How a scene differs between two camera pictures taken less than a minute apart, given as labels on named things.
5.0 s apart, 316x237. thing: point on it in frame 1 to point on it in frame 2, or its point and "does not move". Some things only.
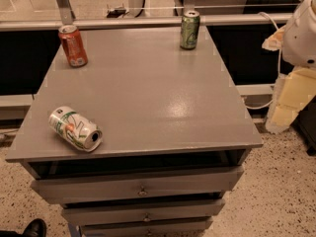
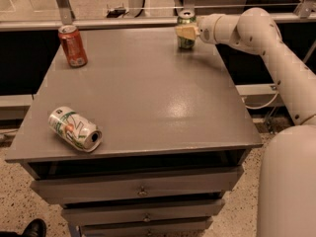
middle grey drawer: x=141 y=213 does not move
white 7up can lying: x=76 y=128 does not move
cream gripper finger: x=291 y=94 to x=213 y=29
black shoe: x=36 y=228 does not move
